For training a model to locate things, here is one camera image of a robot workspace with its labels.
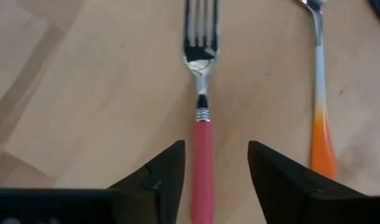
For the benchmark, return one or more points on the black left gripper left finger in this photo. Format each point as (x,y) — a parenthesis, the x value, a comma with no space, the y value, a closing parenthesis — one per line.
(84,207)

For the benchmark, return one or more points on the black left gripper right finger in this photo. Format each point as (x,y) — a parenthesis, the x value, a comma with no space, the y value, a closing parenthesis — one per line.
(302,202)

